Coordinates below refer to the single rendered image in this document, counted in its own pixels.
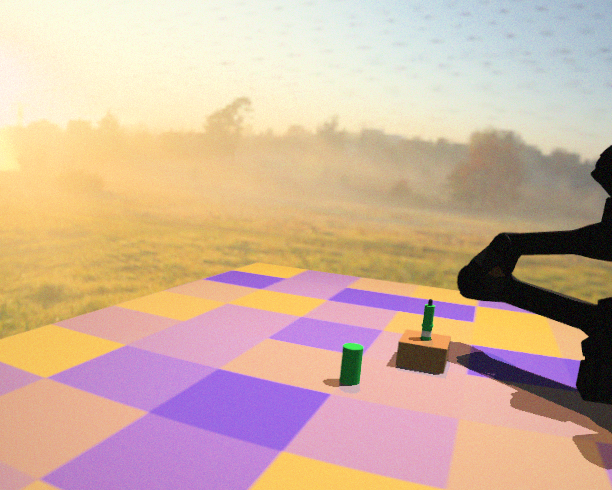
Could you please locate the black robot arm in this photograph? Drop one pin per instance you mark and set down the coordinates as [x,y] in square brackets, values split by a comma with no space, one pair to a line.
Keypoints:
[488,277]

